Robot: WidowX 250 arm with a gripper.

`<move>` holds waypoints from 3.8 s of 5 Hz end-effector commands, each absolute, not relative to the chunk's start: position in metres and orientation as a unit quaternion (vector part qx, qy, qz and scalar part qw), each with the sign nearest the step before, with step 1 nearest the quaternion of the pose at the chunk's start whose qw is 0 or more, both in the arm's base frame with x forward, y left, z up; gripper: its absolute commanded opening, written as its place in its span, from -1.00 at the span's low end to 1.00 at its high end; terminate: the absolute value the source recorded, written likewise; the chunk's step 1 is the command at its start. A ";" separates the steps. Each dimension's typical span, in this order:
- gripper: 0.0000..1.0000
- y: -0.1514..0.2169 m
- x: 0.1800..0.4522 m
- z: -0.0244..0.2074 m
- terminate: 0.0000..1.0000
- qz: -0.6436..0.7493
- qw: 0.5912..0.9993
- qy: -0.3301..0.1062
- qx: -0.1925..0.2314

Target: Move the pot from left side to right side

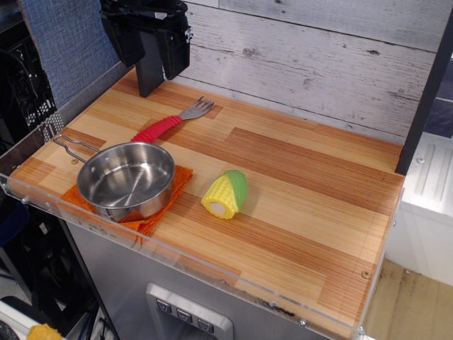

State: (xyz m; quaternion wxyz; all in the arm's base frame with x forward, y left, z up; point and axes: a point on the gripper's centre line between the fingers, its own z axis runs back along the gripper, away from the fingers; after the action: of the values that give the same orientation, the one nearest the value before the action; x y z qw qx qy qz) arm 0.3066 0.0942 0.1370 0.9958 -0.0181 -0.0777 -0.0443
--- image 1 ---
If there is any dark grey left post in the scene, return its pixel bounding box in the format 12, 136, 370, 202
135, 32, 164, 98

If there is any white side cabinet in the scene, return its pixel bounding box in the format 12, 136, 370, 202
385, 132, 452, 285

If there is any dark grey post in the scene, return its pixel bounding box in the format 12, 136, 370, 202
395, 11, 452, 176
135, 32, 164, 98

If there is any orange knitted cloth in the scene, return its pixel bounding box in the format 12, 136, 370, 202
57, 165, 193, 243

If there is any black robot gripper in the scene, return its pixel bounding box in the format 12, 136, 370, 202
101, 1, 191, 80

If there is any grey control panel with buttons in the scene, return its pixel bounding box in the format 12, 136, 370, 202
146, 283, 234, 340

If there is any dark grey right post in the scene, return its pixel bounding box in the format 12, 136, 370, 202
395, 11, 452, 176

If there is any yellow object bottom left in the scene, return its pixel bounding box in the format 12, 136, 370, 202
26, 324, 63, 340

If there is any clear acrylic table guard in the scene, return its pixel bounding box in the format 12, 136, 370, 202
0, 62, 406, 340

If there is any blue fabric partition panel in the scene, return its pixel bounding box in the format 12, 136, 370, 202
18, 1, 127, 108

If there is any red handled metal fork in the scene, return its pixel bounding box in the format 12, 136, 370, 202
131, 96, 214, 143

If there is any yellow green toy corn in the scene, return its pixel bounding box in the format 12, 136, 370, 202
201, 170, 248, 220

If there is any stainless steel pot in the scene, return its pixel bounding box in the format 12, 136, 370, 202
54, 135, 176, 222

